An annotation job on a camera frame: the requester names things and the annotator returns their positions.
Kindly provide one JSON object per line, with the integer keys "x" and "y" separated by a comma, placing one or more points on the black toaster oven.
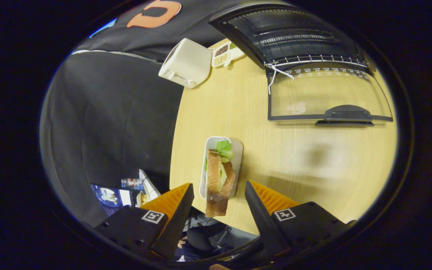
{"x": 306, "y": 37}

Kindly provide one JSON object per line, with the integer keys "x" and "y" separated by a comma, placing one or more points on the computer monitor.
{"x": 111, "y": 197}

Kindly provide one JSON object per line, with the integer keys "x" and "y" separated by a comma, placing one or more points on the white bread toaster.
{"x": 186, "y": 63}

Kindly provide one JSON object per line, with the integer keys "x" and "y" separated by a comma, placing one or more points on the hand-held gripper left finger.
{"x": 180, "y": 221}

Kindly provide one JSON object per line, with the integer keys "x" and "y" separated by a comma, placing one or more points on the clear water bottle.
{"x": 131, "y": 183}

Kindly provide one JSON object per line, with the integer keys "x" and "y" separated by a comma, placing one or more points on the black office chair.
{"x": 201, "y": 238}

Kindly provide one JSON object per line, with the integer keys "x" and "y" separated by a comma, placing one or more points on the lettuce bread sandwich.
{"x": 214, "y": 176}

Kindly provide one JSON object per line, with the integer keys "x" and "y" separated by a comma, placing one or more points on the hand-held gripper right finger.
{"x": 261, "y": 221}

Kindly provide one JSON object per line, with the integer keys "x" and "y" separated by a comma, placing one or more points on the white rectangular tray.
{"x": 237, "y": 157}

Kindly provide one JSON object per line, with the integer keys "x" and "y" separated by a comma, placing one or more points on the white divided seed dish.
{"x": 221, "y": 56}

